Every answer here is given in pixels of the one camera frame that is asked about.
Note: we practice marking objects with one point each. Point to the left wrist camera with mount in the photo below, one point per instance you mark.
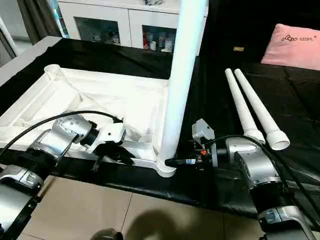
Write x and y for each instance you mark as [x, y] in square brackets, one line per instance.
[111, 132]

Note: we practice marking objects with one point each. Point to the dark robot foot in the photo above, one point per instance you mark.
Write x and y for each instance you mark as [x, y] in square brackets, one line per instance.
[106, 235]

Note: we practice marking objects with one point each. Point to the white plastic table top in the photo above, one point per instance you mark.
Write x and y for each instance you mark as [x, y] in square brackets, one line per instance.
[100, 100]

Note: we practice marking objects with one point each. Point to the grey curtain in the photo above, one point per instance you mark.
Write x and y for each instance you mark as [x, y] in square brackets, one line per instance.
[40, 20]

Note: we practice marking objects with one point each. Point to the black work mat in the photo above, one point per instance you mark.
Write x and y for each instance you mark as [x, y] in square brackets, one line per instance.
[100, 55]

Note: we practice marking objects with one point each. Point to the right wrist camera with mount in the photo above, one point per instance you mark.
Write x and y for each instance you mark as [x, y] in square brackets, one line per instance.
[202, 131]

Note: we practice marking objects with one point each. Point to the white plastic table leg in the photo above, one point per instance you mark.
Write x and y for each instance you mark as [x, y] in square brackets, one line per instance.
[243, 105]
[182, 75]
[260, 107]

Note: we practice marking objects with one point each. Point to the pink pillow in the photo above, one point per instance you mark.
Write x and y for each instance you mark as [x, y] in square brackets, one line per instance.
[295, 47]

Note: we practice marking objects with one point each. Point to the white cabinet with glass doors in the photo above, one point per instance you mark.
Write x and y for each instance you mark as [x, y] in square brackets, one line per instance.
[115, 15]

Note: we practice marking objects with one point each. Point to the black furniture with yellow label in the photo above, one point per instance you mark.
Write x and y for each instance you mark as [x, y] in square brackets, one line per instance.
[240, 25]

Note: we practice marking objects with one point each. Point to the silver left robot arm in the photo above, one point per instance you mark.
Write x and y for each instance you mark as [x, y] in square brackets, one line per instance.
[55, 140]

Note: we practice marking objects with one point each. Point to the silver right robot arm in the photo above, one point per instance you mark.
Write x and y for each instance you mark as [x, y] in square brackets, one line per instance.
[255, 165]

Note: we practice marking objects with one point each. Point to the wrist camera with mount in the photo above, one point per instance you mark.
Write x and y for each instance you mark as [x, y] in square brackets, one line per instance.
[111, 132]
[202, 131]

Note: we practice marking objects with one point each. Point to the dark ornament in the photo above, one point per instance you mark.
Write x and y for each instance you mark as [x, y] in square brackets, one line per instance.
[153, 2]

